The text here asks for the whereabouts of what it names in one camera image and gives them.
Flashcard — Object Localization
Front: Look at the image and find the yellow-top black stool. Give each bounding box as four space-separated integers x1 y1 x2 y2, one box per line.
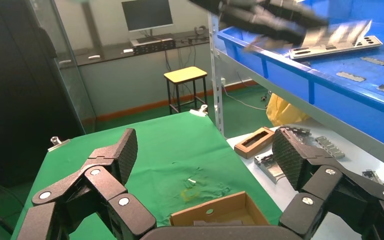
163 66 209 115

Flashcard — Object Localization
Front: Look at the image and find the metal I/O plate in tray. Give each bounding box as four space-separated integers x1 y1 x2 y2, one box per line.
288 35 384 61

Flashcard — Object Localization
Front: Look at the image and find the yellow plastic bag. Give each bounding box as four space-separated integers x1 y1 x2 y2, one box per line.
266 93 311 128

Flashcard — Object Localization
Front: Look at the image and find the grey floor cable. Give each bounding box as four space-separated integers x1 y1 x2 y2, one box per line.
222 86 268 111

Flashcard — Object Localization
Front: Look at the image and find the black desktop device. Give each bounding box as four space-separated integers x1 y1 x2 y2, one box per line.
130 37 176 56

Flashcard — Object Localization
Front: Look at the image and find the perforated metal shelf post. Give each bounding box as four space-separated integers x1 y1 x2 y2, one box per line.
206 9 226 137

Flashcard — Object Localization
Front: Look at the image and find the blue plastic tray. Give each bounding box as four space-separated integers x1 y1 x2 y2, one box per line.
216 0 384 155

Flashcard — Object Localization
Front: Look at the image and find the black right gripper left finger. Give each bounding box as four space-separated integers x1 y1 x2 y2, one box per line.
16 128 157 240

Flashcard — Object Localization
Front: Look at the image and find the dark metal bracket part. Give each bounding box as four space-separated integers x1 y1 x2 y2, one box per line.
279 125 312 138

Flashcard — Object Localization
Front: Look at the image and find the brown cardboard box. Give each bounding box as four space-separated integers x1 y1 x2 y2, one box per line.
169 191 270 228

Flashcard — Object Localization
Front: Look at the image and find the silver metal block part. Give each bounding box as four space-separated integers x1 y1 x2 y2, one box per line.
254 152 287 185

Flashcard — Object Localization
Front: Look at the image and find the silver perforated metal strip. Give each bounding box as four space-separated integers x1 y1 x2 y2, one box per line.
315 136 346 160

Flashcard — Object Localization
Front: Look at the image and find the brown rectangular frame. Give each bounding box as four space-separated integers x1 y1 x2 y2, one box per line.
234 127 276 160

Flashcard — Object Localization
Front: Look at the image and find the black glass-door cabinet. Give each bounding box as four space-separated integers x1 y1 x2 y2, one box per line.
0 0 97 186

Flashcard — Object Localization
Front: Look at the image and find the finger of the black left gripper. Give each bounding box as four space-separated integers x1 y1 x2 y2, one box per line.
264 0 329 29
188 0 307 46

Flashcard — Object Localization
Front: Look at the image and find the black computer monitor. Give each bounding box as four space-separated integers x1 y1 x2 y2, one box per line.
121 0 174 37

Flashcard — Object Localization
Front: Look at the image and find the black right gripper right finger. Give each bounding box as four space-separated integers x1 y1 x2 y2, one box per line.
272 127 384 240

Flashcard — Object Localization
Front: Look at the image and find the green table cloth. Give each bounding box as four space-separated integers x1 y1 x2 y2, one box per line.
11 110 282 240

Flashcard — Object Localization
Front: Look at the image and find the grey metal shelf board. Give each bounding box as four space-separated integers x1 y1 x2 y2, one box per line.
218 49 384 175

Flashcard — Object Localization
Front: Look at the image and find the silver binder clip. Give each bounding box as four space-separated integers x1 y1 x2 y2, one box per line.
189 104 209 118
47 136 71 153

